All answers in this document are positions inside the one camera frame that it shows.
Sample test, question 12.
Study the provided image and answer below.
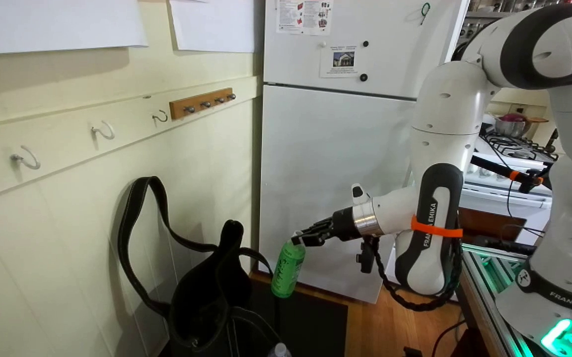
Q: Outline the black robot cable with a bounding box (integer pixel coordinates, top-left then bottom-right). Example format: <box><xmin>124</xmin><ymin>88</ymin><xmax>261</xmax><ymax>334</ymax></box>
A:
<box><xmin>370</xmin><ymin>237</ymin><xmax>465</xmax><ymax>314</ymax></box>

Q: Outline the thin dark floor cable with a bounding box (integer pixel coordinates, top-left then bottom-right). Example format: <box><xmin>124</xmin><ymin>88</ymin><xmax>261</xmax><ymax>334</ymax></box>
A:
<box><xmin>432</xmin><ymin>318</ymin><xmax>469</xmax><ymax>357</ymax></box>

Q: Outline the green plastic bottle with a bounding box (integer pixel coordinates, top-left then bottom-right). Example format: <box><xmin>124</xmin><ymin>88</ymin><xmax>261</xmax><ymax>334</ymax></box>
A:
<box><xmin>271</xmin><ymin>239</ymin><xmax>308</xmax><ymax>302</ymax></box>

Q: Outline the printed sheet on refrigerator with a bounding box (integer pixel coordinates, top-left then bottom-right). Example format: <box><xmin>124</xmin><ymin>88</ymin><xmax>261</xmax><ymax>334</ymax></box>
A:
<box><xmin>275</xmin><ymin>0</ymin><xmax>336</xmax><ymax>36</ymax></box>

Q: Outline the large white wall paper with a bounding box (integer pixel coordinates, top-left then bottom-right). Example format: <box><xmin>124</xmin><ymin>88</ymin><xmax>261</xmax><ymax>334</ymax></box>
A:
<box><xmin>0</xmin><ymin>0</ymin><xmax>150</xmax><ymax>58</ymax></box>

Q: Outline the photo fridge magnet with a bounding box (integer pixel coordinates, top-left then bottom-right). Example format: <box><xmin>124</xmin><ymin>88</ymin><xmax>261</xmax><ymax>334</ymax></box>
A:
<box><xmin>330</xmin><ymin>46</ymin><xmax>360</xmax><ymax>72</ymax></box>

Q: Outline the dark low cabinet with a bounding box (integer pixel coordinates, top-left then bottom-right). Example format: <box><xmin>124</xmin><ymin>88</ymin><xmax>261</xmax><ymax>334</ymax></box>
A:
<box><xmin>243</xmin><ymin>274</ymin><xmax>352</xmax><ymax>357</ymax></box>

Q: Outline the robot base table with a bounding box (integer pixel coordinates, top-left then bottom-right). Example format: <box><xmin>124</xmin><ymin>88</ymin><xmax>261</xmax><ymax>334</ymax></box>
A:
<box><xmin>457</xmin><ymin>241</ymin><xmax>572</xmax><ymax>357</ymax></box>

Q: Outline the wooden key hook rack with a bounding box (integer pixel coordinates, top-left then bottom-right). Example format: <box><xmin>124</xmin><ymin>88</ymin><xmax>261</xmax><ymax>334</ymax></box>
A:
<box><xmin>169</xmin><ymin>88</ymin><xmax>239</xmax><ymax>122</ymax></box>

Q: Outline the orange strap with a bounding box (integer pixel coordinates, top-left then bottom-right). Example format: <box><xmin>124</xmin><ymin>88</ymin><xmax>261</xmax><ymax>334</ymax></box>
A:
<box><xmin>410</xmin><ymin>217</ymin><xmax>465</xmax><ymax>241</ymax></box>

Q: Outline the metal spice shelf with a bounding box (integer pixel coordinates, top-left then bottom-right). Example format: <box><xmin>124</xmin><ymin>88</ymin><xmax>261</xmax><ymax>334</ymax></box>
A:
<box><xmin>463</xmin><ymin>0</ymin><xmax>533</xmax><ymax>42</ymax></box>

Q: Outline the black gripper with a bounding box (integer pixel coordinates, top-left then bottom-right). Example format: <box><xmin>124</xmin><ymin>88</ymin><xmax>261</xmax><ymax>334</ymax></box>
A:
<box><xmin>291</xmin><ymin>207</ymin><xmax>360</xmax><ymax>251</ymax></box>

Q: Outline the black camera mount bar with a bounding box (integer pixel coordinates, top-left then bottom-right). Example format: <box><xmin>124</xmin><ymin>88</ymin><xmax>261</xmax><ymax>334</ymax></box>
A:
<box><xmin>471</xmin><ymin>155</ymin><xmax>557</xmax><ymax>195</ymax></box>

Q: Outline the black shoulder bag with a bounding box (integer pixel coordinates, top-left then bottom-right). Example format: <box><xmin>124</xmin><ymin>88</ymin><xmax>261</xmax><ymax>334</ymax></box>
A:
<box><xmin>116</xmin><ymin>175</ymin><xmax>283</xmax><ymax>357</ymax></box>

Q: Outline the white refrigerator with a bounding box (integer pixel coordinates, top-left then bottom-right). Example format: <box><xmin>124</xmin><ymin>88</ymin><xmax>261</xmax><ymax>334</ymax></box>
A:
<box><xmin>257</xmin><ymin>0</ymin><xmax>467</xmax><ymax>306</ymax></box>

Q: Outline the red cooking pot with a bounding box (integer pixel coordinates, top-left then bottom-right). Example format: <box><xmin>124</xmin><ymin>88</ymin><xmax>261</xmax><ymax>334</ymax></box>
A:
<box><xmin>493</xmin><ymin>112</ymin><xmax>533</xmax><ymax>140</ymax></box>

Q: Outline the white stove with oven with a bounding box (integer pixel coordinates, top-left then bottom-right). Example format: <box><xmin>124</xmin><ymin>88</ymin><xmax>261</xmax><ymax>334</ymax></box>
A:
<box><xmin>457</xmin><ymin>112</ymin><xmax>561</xmax><ymax>257</ymax></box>

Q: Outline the small white wall paper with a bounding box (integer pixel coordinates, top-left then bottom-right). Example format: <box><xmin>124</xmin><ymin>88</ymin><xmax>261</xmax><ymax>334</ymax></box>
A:
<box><xmin>167</xmin><ymin>0</ymin><xmax>257</xmax><ymax>56</ymax></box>

